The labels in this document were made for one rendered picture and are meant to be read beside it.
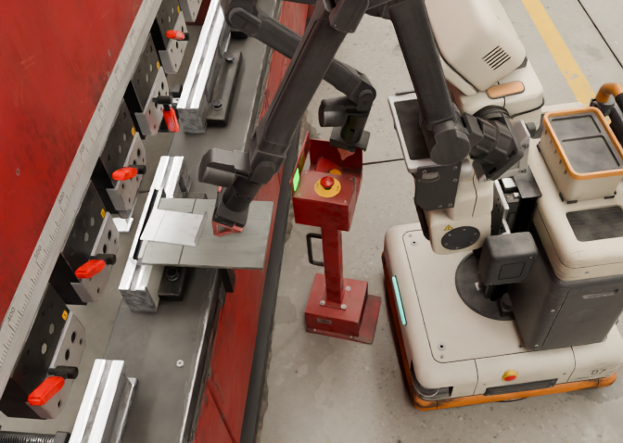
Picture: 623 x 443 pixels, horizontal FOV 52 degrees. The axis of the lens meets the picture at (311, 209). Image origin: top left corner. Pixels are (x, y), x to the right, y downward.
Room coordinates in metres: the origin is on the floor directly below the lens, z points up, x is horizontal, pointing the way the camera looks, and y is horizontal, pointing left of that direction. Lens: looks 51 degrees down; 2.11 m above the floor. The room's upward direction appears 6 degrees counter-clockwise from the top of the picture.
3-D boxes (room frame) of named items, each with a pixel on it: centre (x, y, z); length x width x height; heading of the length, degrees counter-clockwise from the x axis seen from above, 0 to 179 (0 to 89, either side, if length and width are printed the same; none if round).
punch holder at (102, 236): (0.66, 0.41, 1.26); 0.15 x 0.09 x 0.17; 170
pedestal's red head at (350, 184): (1.19, -0.06, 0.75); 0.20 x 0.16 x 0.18; 162
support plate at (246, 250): (0.86, 0.23, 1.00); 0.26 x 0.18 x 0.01; 80
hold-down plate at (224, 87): (1.47, 0.22, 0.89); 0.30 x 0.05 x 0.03; 170
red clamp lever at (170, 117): (1.03, 0.29, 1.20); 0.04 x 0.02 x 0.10; 80
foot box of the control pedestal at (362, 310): (1.18, -0.08, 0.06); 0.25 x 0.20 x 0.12; 72
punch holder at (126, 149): (0.86, 0.38, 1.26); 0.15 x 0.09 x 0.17; 170
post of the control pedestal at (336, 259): (1.19, -0.06, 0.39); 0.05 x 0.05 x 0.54; 72
